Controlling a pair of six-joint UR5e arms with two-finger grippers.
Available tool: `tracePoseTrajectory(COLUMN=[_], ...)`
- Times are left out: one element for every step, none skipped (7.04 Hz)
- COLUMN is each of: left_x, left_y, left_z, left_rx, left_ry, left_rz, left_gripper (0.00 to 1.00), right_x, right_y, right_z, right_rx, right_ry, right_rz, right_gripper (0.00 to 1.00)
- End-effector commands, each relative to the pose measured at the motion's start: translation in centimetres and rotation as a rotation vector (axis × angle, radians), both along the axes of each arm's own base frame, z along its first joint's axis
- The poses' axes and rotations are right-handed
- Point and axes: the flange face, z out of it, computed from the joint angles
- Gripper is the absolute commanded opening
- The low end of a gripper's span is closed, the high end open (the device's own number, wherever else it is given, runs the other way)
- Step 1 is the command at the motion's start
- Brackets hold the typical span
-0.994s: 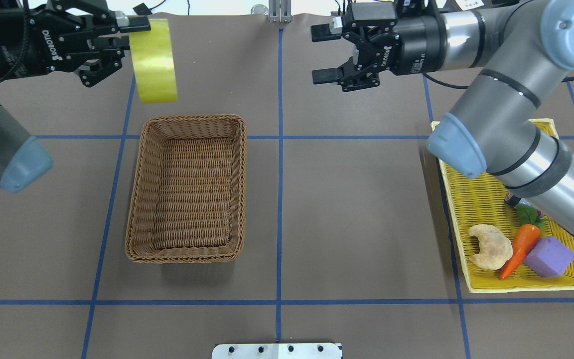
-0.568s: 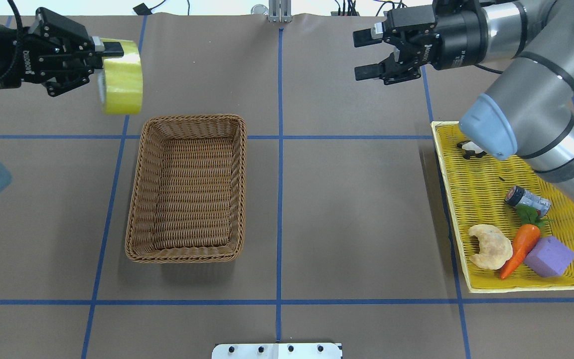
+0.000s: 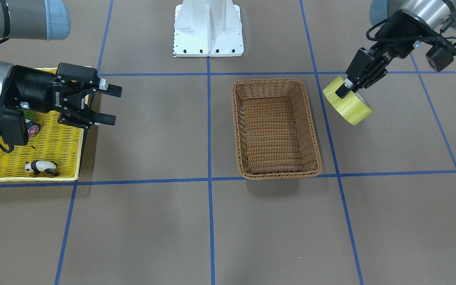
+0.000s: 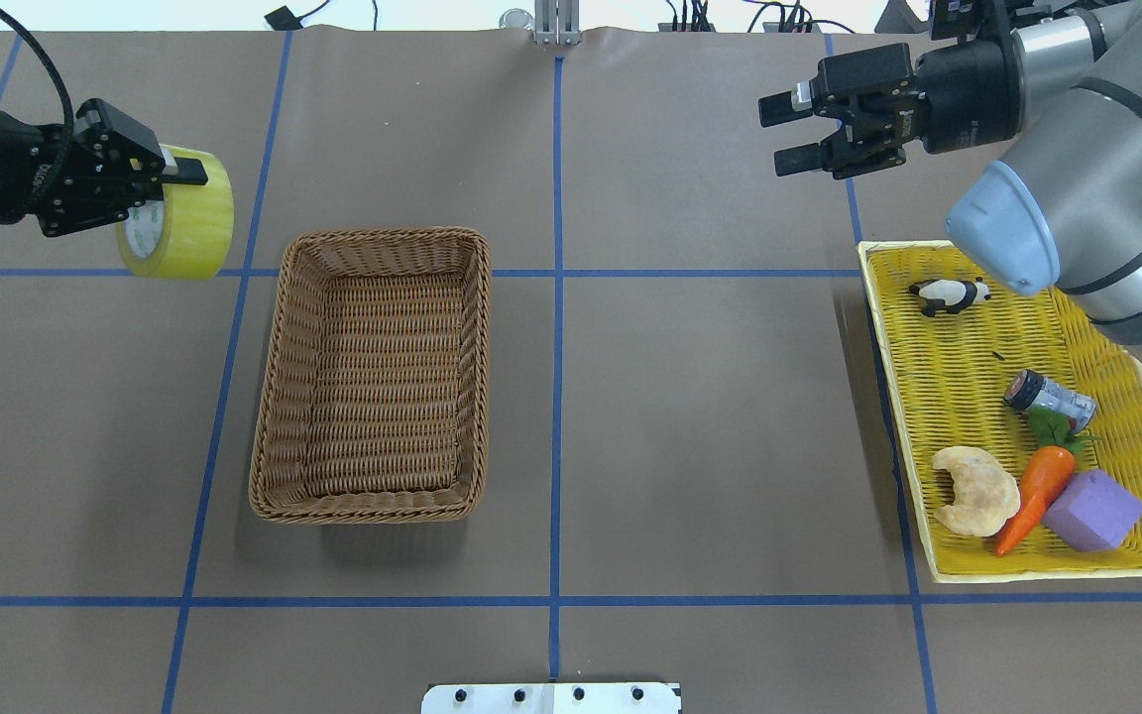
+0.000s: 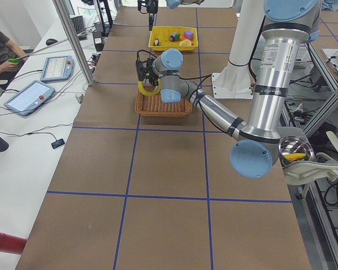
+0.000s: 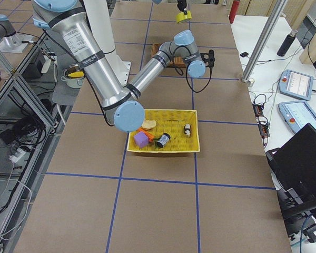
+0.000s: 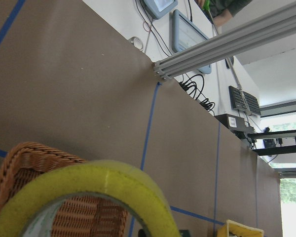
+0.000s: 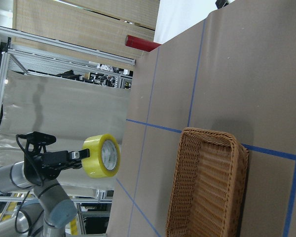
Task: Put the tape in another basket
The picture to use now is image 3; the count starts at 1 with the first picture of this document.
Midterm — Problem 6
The white pedestal column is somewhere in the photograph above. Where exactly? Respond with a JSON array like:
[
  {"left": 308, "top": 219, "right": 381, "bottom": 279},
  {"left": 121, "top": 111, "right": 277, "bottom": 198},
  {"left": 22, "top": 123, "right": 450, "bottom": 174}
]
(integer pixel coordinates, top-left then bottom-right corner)
[{"left": 173, "top": 0, "right": 244, "bottom": 57}]

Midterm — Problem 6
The brown wicker basket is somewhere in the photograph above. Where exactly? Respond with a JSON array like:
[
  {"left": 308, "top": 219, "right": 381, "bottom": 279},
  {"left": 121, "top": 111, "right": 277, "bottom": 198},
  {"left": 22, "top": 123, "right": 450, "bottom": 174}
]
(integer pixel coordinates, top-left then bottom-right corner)
[{"left": 232, "top": 79, "right": 322, "bottom": 180}]

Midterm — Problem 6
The yellow plastic basket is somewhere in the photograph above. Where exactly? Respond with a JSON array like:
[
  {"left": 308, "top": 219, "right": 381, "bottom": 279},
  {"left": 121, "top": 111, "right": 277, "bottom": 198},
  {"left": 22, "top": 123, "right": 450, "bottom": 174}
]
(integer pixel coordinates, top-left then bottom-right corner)
[{"left": 0, "top": 62, "right": 88, "bottom": 182}]

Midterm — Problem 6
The small black labelled can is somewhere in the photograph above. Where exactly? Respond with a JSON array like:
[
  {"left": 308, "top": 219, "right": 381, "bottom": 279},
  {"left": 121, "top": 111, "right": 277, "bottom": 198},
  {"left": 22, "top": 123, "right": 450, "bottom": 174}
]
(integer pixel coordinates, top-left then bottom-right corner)
[{"left": 25, "top": 118, "right": 41, "bottom": 138}]

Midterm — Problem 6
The yellow tape roll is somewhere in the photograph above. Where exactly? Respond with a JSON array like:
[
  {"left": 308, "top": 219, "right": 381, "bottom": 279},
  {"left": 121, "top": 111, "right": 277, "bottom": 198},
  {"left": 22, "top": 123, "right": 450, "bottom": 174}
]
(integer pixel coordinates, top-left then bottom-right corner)
[{"left": 323, "top": 76, "right": 373, "bottom": 125}]

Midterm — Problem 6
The panda figurine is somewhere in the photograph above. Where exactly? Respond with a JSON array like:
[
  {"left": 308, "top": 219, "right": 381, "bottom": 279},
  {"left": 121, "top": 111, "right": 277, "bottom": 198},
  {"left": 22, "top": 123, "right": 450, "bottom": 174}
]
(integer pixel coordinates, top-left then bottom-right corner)
[{"left": 24, "top": 160, "right": 59, "bottom": 176}]

